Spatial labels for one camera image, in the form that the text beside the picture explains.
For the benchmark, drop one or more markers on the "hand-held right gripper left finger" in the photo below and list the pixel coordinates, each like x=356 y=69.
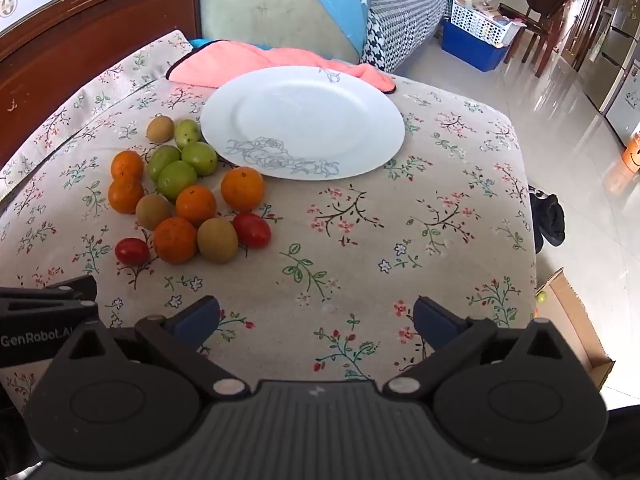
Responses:
x=196 y=317

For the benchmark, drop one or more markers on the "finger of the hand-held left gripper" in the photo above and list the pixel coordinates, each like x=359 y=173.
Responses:
x=50 y=302

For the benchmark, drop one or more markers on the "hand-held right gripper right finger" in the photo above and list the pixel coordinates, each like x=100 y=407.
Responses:
x=434 y=321

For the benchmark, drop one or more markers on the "orange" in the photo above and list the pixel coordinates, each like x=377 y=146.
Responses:
x=195 y=205
x=242 y=188
x=125 y=195
x=174 y=240
x=127 y=165

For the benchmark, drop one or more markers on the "brown kiwi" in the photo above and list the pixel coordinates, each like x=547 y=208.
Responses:
x=217 y=240
x=153 y=211
x=160 y=128

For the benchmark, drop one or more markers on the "red cherry tomato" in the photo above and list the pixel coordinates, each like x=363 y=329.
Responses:
x=132 y=251
x=251 y=230

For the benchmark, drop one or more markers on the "white plate with flower print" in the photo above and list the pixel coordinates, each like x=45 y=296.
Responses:
x=300 y=120

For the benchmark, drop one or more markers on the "floral printed cloth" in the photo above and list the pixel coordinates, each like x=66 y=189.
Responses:
x=350 y=240

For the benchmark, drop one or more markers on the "brown cardboard box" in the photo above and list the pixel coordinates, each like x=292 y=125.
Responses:
x=570 y=320

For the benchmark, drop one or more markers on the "black slippers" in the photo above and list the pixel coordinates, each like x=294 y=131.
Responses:
x=550 y=220

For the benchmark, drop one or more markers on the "pink towel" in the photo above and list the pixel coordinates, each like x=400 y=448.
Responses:
x=225 y=62

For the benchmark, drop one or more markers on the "orange smiley bucket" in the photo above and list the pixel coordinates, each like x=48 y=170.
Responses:
x=632 y=155

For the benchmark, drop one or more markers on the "blue plastic bin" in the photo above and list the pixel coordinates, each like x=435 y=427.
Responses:
x=470 y=50

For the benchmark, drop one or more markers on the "white refrigerator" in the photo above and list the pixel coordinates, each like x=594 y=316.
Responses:
x=625 y=105

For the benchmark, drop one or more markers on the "white plastic basket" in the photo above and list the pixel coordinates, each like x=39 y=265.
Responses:
x=475 y=22

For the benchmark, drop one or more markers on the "grey-green cushion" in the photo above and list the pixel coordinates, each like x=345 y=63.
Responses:
x=270 y=15

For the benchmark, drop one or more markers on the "houndstooth sofa cover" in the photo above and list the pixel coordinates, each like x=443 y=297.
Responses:
x=405 y=10

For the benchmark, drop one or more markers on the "silver refrigerator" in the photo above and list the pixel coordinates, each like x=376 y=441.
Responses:
x=617 y=45

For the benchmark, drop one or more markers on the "brown wooden chair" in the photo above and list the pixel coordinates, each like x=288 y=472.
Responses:
x=545 y=0

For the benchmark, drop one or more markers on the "brown wooden sofa frame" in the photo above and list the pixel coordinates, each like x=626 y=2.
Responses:
x=75 y=50

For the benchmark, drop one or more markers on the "wooden door frame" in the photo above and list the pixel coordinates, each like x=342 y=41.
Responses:
x=575 y=10

